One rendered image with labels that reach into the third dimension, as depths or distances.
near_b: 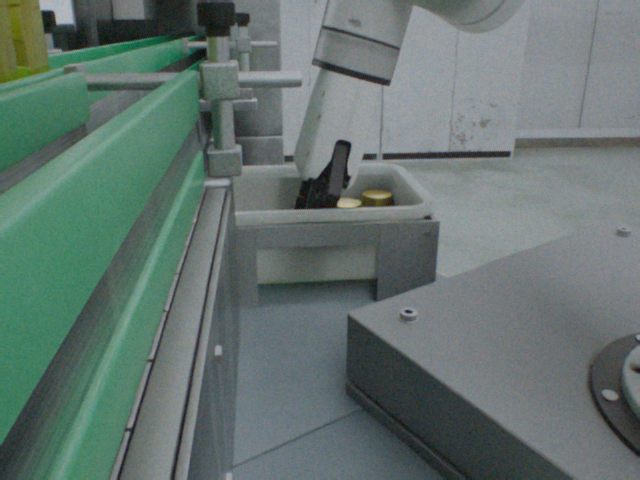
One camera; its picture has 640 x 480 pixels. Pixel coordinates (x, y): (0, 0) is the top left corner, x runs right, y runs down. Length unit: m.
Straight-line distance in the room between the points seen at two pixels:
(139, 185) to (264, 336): 0.29
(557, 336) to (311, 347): 0.19
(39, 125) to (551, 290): 0.35
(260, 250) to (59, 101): 0.22
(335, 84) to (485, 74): 3.87
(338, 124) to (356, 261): 0.12
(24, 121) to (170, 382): 0.16
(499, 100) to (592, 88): 1.10
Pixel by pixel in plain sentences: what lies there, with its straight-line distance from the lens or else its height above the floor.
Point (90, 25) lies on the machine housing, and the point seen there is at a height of 0.99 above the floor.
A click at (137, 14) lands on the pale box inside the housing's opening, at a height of 1.01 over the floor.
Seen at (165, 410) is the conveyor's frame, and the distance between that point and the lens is 0.19.
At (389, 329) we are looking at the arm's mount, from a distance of 0.36.
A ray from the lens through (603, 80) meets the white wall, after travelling 5.31.
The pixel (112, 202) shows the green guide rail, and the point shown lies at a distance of 0.17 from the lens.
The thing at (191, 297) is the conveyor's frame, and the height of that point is 0.88.
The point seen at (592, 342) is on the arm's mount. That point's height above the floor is 0.81.
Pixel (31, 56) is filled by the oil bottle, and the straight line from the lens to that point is 0.43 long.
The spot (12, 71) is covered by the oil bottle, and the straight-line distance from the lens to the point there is 0.40.
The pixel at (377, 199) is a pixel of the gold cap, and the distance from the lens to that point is 0.62.
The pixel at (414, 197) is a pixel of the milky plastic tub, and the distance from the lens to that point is 0.56.
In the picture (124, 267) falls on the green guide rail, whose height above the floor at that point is 0.92.
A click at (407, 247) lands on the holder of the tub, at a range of 0.52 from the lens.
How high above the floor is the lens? 1.00
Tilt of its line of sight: 22 degrees down
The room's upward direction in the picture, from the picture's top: straight up
